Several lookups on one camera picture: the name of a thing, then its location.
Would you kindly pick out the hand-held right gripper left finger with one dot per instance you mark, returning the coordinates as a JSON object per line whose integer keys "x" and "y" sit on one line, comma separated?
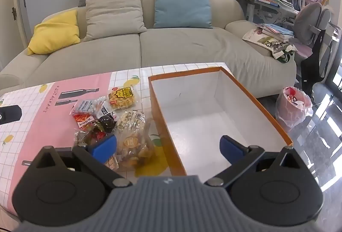
{"x": 103, "y": 148}

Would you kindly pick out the yellow cushion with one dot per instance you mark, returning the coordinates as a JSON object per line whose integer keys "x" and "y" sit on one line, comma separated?
{"x": 54, "y": 34}

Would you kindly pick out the black garment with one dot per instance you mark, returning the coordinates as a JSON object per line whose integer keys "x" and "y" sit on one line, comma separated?
{"x": 318, "y": 60}

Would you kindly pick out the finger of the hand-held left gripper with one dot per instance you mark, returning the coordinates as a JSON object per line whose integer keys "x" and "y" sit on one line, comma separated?
{"x": 12, "y": 113}

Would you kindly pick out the stack of books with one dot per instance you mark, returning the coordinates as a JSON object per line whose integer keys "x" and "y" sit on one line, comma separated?
{"x": 276, "y": 31}

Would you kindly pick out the red snack packet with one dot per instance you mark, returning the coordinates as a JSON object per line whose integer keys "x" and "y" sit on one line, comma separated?
{"x": 81, "y": 119}

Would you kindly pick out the yellow waffle packet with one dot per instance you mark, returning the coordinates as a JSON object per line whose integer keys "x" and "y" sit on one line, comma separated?
{"x": 123, "y": 98}

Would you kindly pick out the door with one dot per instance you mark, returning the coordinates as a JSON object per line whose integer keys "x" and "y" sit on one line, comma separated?
{"x": 9, "y": 7}

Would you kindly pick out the pink lined trash bin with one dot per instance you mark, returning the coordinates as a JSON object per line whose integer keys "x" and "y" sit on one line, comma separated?
{"x": 292, "y": 111}

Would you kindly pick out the dark plum packet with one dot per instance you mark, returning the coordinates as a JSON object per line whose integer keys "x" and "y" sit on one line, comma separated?
{"x": 107, "y": 122}

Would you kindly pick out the chocolate ball packet red cap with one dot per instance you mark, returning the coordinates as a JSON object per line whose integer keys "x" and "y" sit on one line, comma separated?
{"x": 89, "y": 136}

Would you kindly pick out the printed tote bag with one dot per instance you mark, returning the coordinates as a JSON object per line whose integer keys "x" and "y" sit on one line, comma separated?
{"x": 267, "y": 43}

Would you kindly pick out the light blue cushion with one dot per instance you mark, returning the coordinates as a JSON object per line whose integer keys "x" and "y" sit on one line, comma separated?
{"x": 181, "y": 4}

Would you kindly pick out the clear bag of yellow pastries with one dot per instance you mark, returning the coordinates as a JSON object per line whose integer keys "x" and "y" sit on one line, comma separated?
{"x": 133, "y": 146}

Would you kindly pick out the beige cushion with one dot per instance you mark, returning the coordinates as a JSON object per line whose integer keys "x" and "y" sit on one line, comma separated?
{"x": 115, "y": 18}

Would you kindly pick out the fabric storage box lemon print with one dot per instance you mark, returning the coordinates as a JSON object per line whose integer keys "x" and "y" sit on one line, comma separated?
{"x": 40, "y": 127}

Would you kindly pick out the round rice cracker packet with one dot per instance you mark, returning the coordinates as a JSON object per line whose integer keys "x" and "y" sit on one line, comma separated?
{"x": 131, "y": 119}

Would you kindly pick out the blue white candy packet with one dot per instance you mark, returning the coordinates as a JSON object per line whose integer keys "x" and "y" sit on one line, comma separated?
{"x": 88, "y": 106}

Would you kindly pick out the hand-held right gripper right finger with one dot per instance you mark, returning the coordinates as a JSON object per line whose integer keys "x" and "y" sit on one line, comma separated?
{"x": 232, "y": 150}

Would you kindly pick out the beige sofa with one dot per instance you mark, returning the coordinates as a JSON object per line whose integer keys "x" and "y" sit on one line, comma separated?
{"x": 187, "y": 44}

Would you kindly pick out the grey office chair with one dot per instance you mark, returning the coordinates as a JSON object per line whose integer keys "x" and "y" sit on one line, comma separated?
{"x": 310, "y": 20}

